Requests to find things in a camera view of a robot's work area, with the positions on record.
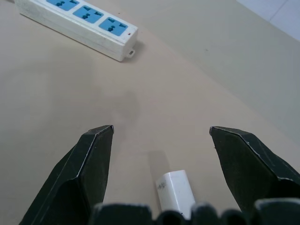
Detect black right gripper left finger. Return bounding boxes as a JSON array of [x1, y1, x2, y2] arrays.
[[19, 125, 115, 225]]

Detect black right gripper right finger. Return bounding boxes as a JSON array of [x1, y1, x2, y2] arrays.
[[209, 126, 300, 214]]

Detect white plug adapter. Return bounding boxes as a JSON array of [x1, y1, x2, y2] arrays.
[[155, 170, 196, 221]]

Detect white power strip blue sockets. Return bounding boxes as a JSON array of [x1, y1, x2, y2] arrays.
[[14, 0, 139, 62]]

